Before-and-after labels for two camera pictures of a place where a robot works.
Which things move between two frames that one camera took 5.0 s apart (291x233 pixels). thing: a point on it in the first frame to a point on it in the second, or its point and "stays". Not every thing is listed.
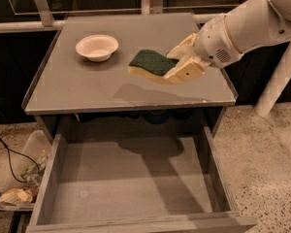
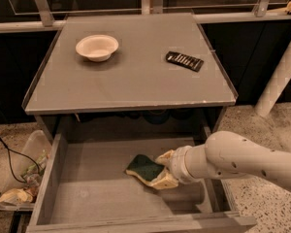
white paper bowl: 97,48 stays
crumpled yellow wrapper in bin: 16,195 stays
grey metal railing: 150,3 stays
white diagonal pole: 280,80 stays
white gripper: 213,42 to 177,162
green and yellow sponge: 151,65 to 145,168
